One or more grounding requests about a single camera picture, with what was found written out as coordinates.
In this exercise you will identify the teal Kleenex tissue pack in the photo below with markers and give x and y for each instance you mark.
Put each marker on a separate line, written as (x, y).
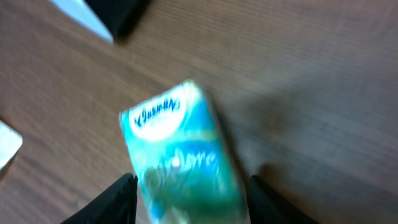
(181, 160)

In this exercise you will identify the white barcode scanner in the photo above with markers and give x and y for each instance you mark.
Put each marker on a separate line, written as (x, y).
(112, 20)

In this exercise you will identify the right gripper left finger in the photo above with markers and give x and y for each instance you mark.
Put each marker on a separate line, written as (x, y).
(116, 205)

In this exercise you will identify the brown snack bag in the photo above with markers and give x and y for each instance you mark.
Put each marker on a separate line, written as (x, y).
(10, 142)

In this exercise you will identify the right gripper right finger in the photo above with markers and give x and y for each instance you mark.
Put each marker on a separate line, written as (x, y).
(267, 206)

